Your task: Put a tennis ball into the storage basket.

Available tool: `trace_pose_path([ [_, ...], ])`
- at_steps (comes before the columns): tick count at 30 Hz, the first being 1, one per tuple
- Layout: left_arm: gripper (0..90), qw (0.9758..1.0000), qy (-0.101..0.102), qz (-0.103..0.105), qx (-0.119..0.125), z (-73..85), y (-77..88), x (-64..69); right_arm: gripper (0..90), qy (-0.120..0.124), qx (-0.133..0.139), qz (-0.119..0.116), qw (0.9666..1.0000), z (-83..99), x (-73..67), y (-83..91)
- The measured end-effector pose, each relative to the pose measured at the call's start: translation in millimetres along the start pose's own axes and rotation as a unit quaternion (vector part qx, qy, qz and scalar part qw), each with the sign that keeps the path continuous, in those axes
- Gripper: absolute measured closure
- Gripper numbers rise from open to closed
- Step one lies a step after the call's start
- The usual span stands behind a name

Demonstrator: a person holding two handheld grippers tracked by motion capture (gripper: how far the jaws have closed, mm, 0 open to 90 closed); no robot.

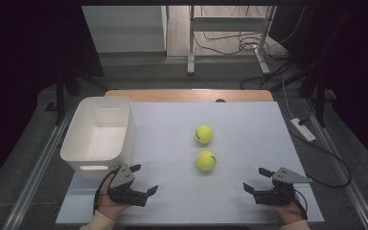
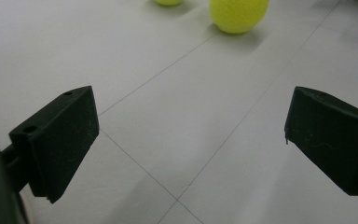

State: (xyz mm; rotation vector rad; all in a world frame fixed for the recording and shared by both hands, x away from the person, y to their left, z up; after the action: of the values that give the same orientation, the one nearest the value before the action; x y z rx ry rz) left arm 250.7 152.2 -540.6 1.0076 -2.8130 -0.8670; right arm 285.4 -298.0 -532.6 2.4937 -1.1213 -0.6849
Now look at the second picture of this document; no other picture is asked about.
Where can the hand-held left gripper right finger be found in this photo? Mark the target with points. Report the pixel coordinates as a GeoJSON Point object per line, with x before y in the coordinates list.
{"type": "Point", "coordinates": [335, 143]}

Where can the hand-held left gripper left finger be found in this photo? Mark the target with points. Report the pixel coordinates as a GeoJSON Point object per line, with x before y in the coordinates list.
{"type": "Point", "coordinates": [62, 140]}

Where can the yellow tennis ball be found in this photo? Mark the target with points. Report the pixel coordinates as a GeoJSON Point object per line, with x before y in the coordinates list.
{"type": "Point", "coordinates": [237, 14]}
{"type": "Point", "coordinates": [168, 2]}

